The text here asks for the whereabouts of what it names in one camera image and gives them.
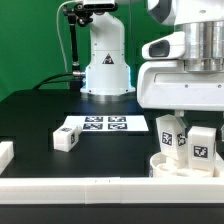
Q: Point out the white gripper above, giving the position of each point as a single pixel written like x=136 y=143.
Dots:
x=165 y=85

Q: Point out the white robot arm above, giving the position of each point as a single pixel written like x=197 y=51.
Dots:
x=202 y=21

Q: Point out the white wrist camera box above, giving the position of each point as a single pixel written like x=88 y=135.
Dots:
x=169 y=47

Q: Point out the white marker base plate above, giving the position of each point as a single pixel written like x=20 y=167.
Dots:
x=100 y=123

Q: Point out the white U-shaped fence wall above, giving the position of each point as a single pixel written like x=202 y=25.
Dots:
x=105 y=190

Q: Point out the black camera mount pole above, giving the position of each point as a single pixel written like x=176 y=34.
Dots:
x=76 y=16

